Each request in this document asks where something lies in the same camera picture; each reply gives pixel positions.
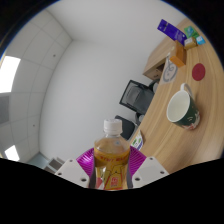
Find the green and white leaflet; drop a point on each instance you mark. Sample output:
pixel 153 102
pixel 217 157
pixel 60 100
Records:
pixel 137 141

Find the small light blue box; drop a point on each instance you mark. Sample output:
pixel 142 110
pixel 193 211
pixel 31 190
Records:
pixel 200 40

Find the wooden side desk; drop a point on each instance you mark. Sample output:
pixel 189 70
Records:
pixel 156 61

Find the black mesh-back office chair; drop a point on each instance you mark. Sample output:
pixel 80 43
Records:
pixel 136 97

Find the flat round red coaster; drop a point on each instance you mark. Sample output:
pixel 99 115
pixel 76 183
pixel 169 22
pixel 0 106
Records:
pixel 198 72

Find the small tan box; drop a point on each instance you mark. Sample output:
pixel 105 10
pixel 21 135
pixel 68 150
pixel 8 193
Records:
pixel 190 43

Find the large rectangular ceiling light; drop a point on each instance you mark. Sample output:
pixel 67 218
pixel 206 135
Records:
pixel 9 74

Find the green white-lined mug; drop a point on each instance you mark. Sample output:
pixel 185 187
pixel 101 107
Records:
pixel 188 115

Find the grey ceiling air vent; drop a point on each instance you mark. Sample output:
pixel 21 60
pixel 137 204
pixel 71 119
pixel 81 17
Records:
pixel 4 110

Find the black solid-back office chair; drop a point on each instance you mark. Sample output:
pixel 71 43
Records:
pixel 126 128

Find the small rectangular ceiling light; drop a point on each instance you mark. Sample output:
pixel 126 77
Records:
pixel 12 153

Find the orange box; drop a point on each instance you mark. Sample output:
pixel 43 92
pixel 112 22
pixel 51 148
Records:
pixel 178 57

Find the white paper with circle print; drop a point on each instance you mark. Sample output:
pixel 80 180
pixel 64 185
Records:
pixel 168 71

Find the purple standing pouch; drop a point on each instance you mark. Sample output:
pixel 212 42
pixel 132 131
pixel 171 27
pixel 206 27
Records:
pixel 171 31

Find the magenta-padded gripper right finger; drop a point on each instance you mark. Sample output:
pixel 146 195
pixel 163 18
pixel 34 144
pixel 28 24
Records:
pixel 138 161

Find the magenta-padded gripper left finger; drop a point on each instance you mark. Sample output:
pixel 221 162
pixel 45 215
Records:
pixel 85 161

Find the yellow-labelled tea bottle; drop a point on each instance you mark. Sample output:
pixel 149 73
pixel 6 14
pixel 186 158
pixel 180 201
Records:
pixel 111 160

